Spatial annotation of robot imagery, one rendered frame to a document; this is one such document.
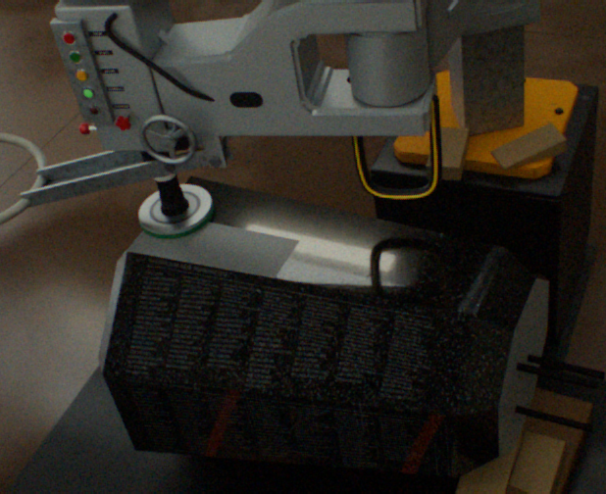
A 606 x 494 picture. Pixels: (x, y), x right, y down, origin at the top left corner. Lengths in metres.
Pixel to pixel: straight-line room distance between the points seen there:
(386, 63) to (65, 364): 1.99
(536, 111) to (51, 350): 2.00
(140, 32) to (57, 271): 1.98
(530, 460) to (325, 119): 1.16
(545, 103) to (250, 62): 1.22
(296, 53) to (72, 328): 1.93
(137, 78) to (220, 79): 0.21
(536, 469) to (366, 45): 1.31
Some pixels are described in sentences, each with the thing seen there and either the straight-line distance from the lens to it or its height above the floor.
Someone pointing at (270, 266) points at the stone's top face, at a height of 0.87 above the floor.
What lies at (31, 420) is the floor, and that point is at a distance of 3.58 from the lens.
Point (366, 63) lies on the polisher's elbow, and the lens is 2.21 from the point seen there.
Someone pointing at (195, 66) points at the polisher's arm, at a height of 1.42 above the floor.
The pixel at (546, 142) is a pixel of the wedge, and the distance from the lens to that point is 2.93.
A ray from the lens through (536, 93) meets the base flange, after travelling 3.22.
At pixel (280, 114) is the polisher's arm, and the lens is 2.32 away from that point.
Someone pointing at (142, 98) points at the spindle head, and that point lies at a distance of 2.41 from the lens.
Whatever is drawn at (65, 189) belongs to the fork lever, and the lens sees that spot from 2.77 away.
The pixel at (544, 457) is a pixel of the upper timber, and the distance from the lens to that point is 2.84.
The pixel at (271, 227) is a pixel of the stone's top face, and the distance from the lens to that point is 2.64.
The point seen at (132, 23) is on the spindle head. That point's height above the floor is 1.54.
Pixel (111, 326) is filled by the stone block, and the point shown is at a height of 0.71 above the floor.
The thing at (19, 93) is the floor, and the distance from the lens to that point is 5.49.
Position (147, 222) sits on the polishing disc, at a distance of 2.73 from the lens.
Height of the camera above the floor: 2.53
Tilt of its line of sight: 41 degrees down
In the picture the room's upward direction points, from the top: 11 degrees counter-clockwise
